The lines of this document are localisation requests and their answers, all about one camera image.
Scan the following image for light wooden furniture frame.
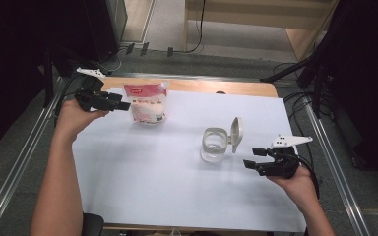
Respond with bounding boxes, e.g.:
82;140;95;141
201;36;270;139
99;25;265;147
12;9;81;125
183;0;340;62

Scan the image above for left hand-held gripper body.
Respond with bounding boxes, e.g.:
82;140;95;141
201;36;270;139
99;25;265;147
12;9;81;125
74;67;116;112

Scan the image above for black rounded object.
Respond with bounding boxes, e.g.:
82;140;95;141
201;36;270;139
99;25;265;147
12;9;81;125
82;212;105;236

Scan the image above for grey cabinet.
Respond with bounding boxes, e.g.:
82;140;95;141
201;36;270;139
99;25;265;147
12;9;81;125
106;0;128;42

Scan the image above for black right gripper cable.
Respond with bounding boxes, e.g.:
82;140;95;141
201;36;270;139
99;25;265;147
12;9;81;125
294;152;321;201

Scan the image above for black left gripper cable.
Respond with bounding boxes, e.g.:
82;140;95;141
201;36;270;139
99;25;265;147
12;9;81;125
53;74;87;127

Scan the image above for black tripod stand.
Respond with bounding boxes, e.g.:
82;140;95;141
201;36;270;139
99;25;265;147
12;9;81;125
259;42;330;119

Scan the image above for person's left hand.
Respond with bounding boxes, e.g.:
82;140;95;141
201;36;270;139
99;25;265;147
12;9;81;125
54;98;110;138

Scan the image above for black stand with legs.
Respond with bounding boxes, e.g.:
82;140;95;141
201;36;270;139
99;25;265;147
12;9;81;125
41;42;112;108

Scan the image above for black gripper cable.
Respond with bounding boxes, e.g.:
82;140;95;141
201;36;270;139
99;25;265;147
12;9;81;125
294;152;321;201
53;74;87;127

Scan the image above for white paper sheet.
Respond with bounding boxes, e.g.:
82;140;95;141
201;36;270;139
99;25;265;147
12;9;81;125
72;87;308;233

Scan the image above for clear jug with white lid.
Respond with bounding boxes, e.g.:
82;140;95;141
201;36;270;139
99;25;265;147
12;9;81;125
200;116;245;164

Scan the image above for wooden table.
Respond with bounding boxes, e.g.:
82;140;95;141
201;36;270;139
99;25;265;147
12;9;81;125
99;76;280;232

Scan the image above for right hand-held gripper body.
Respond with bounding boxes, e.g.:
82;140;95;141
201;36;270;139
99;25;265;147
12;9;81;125
257;134;314;180

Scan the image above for clear pouch with red label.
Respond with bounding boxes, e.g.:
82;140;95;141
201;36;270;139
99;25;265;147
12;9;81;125
123;81;170;126

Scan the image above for thin black hanging cable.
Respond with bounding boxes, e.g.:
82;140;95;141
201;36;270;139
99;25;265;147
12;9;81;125
185;0;208;54

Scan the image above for grey floor cable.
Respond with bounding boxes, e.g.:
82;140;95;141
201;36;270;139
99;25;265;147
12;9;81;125
97;47;125;75

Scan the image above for metal floor rail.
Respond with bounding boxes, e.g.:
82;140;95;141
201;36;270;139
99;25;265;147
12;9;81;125
111;72;264;83
0;77;64;236
303;94;372;236

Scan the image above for person's right hand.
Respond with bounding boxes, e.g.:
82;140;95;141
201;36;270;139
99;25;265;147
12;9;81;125
267;164;318;205

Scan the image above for black floor cables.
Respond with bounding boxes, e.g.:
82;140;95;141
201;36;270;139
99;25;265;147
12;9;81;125
272;62;334;171

